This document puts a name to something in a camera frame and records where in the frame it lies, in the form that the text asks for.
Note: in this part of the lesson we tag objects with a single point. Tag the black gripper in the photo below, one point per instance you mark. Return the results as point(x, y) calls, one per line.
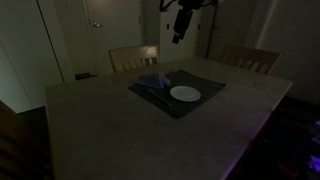
point(184, 20)

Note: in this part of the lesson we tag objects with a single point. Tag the dark spoon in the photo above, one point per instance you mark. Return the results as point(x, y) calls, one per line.
point(160, 96)

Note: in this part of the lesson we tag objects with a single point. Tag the white round plate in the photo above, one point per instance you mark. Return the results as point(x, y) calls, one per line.
point(185, 93)

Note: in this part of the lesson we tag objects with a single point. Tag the light wooden chair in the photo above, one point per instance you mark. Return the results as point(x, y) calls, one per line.
point(250, 58)
point(133, 58)

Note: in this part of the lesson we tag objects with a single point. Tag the blue folded napkin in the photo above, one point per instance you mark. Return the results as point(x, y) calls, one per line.
point(153, 81)

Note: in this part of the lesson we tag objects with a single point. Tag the dark placemat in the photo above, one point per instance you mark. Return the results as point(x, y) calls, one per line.
point(206, 87)

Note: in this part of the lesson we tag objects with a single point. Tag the white door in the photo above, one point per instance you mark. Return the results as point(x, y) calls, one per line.
point(115, 33)

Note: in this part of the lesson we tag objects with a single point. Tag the purple lit device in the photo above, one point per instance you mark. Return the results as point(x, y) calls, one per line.
point(314, 156)

